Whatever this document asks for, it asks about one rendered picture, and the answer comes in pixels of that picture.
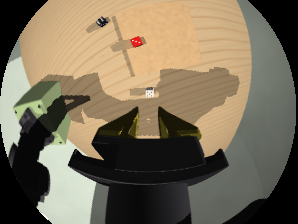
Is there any tan flat mat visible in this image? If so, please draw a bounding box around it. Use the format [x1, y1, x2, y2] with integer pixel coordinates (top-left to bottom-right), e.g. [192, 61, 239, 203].
[115, 2, 201, 77]

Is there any white die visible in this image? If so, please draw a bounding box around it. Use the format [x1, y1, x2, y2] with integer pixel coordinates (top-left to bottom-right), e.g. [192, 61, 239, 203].
[146, 88, 154, 97]

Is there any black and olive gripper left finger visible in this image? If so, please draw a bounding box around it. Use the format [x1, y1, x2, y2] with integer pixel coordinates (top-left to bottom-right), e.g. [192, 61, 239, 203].
[95, 107, 139, 138]

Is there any red die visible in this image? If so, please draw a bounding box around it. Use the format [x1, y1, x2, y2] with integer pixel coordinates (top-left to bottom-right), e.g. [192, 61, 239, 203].
[130, 36, 143, 48]

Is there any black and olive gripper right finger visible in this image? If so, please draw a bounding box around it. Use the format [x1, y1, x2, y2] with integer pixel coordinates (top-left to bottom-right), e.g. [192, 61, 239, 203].
[158, 106, 202, 140]

